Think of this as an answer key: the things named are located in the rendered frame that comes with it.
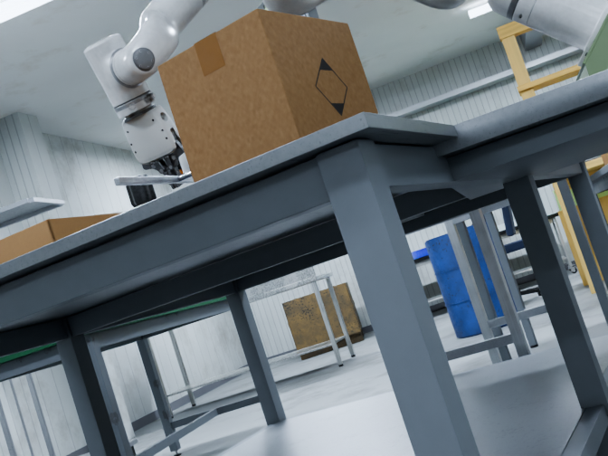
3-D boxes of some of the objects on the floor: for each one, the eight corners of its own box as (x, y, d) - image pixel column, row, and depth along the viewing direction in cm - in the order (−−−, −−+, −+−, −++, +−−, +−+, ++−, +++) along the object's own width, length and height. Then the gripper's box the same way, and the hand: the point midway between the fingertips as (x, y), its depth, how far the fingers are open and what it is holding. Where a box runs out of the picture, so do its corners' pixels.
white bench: (172, 456, 521) (132, 327, 527) (287, 422, 504) (244, 289, 510) (-17, 581, 336) (-75, 381, 342) (156, 533, 319) (90, 324, 326)
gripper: (100, 127, 181) (143, 204, 186) (156, 99, 175) (200, 180, 179) (118, 116, 188) (158, 191, 192) (173, 90, 182) (213, 168, 186)
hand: (174, 177), depth 185 cm, fingers closed
